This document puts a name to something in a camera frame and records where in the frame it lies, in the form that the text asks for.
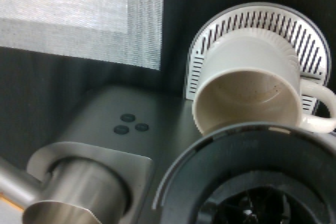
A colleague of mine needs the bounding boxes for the grey pod coffee machine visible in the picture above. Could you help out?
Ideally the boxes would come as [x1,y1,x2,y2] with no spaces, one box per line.
[26,2,336,224]

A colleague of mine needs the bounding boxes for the white ceramic coffee mug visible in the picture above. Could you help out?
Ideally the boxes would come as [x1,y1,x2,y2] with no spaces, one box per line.
[191,28,336,133]

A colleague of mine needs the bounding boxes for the grey woven placemat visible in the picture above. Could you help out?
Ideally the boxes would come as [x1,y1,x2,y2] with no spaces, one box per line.
[0,0,163,69]

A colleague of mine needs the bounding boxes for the steel milk frother jug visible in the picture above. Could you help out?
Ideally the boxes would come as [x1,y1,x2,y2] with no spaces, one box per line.
[0,156,131,224]

